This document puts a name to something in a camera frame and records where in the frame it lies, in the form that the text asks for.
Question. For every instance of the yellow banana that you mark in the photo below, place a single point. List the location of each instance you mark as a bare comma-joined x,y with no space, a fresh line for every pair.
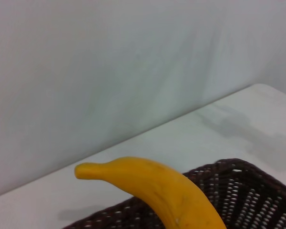
157,183

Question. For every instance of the dark brown woven basket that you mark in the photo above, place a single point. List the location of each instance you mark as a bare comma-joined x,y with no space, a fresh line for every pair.
252,198

